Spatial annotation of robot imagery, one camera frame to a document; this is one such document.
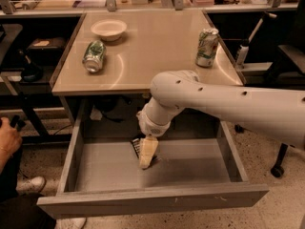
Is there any white paper bowl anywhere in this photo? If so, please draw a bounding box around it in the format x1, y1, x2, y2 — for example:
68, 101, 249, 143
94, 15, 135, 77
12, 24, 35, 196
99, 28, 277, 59
91, 19, 127, 42

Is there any black box with label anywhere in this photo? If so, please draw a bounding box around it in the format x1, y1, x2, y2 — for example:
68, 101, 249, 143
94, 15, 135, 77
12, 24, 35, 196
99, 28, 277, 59
27, 37, 66, 57

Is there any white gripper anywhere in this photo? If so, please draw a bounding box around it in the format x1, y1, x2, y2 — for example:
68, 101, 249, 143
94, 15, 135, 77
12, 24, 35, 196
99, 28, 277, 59
136, 111, 170, 169

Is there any person's dark trouser leg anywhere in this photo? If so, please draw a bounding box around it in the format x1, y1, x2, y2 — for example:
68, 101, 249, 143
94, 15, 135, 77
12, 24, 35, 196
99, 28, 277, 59
0, 158, 56, 229

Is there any green soda can upright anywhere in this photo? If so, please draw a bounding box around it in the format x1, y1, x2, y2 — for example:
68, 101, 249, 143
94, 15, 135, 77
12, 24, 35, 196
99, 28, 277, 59
195, 28, 218, 68

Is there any grey counter cabinet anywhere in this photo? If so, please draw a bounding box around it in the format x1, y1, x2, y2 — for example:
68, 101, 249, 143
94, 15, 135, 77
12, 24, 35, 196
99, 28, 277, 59
52, 10, 242, 120

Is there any green soda can lying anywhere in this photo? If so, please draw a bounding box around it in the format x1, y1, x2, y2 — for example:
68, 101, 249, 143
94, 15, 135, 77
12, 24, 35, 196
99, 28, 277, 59
82, 40, 107, 73

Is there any black rxbar chocolate wrapper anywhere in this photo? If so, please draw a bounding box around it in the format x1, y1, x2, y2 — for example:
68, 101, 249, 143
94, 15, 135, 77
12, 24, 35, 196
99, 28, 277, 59
130, 136, 159, 168

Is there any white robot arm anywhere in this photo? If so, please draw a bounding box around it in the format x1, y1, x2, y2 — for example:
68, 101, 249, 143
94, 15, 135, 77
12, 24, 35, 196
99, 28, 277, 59
137, 71, 305, 169

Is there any open grey drawer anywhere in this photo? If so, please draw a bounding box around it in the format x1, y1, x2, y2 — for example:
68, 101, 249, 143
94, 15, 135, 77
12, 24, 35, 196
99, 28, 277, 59
38, 99, 269, 219

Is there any person's bare hand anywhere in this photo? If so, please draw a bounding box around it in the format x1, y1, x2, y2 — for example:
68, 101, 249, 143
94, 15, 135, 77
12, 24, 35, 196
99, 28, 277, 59
0, 117, 22, 160

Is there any black office chair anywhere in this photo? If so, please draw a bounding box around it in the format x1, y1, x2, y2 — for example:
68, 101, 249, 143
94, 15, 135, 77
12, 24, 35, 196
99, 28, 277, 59
234, 0, 305, 178

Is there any white handheld vacuum stick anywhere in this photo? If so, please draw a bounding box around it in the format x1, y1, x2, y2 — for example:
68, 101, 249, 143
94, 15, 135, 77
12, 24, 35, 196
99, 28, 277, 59
235, 12, 277, 69

